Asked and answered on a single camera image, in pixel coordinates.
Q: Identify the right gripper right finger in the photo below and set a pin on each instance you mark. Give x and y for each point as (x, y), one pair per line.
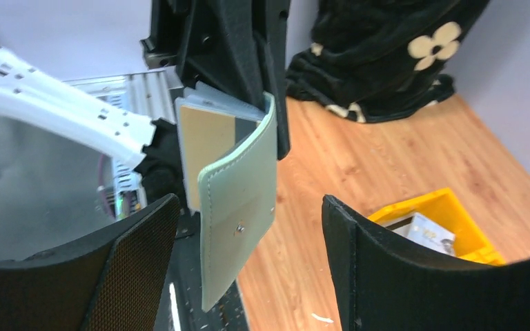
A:
(383, 281)

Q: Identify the black floral patterned blanket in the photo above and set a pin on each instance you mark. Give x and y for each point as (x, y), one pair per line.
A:
(378, 61)

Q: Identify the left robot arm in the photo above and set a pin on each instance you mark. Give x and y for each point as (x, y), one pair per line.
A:
(30, 95)

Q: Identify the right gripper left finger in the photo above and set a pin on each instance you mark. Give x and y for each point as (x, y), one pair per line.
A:
(111, 279)

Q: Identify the left yellow plastic bin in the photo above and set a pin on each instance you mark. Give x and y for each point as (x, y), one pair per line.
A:
(443, 207)

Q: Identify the green leather card holder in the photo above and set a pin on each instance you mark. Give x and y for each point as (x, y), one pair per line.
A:
(237, 192)

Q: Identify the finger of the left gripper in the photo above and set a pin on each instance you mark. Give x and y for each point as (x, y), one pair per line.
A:
(218, 48)
(270, 30)

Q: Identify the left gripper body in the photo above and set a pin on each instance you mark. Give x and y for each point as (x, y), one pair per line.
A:
(171, 24)

